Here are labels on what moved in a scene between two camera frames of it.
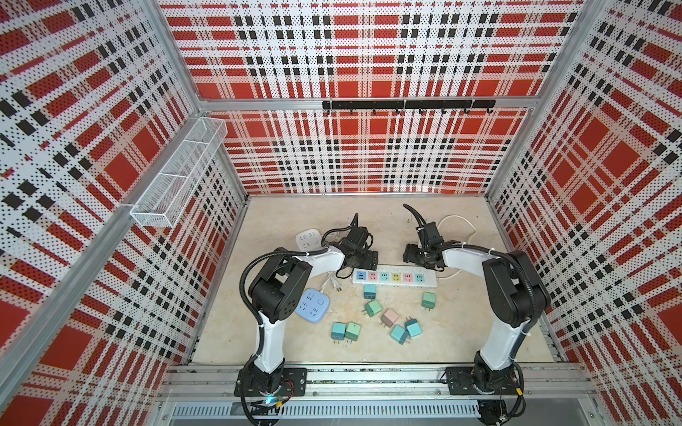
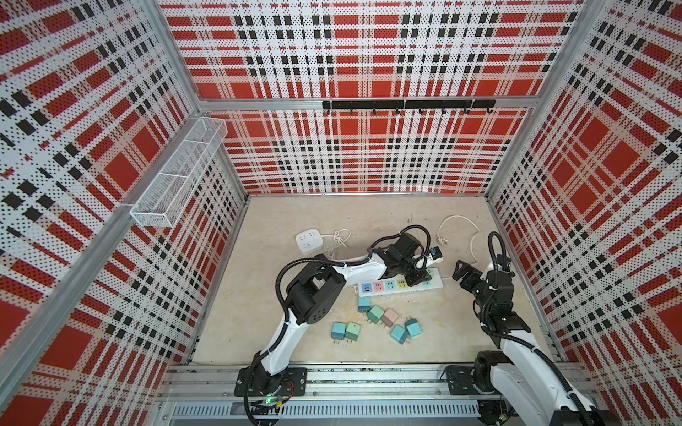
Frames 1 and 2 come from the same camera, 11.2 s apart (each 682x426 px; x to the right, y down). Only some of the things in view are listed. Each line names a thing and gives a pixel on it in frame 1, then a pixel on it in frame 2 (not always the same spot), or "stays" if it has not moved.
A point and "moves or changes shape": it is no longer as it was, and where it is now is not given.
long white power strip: [398, 275] moves or changes shape
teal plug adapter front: [399, 334] stays
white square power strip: [309, 240] stays
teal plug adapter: [413, 326] stays
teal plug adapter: [369, 291] to [364, 304]
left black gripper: [371, 260] to [419, 276]
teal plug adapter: [338, 331] stays
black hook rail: [419, 105] stays
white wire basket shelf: [164, 197] stays
